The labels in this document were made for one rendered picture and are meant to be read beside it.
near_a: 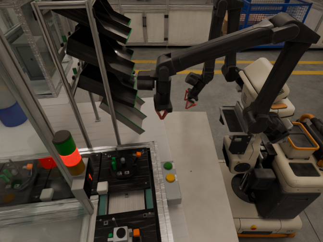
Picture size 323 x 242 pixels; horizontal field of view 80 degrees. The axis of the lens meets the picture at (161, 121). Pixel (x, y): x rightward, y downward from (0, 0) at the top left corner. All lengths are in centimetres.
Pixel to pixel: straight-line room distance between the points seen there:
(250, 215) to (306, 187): 51
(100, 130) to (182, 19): 373
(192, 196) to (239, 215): 74
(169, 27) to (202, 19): 71
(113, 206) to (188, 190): 38
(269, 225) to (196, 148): 87
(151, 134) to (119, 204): 52
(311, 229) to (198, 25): 401
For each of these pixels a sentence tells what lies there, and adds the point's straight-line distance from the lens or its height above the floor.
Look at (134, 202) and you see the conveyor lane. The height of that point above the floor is 92.
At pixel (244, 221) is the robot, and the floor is 28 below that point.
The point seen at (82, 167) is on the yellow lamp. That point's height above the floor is 128.
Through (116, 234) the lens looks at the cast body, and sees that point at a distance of 76.
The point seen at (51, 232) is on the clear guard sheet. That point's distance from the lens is 62.
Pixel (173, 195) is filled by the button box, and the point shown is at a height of 96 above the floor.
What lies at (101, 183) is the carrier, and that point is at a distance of 97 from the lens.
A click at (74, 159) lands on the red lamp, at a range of 63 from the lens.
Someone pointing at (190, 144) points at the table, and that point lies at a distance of 125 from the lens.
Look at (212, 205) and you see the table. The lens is 106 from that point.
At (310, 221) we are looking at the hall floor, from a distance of 232.
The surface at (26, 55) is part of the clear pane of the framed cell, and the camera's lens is 174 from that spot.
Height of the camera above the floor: 179
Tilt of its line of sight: 42 degrees down
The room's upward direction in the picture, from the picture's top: straight up
